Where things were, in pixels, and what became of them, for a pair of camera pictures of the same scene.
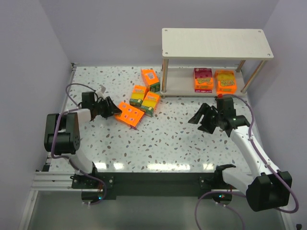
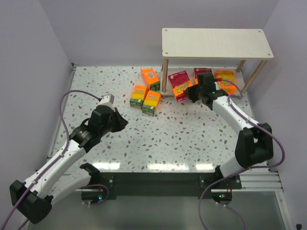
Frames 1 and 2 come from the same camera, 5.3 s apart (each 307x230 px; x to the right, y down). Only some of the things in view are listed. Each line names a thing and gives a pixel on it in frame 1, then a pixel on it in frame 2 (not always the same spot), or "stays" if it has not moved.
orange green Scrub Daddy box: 151,80 stays
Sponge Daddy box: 149,103 stays
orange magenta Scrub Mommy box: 130,116 to 179,81
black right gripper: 211,118 to 196,91
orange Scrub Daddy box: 225,82 stays
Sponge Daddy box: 137,95 stays
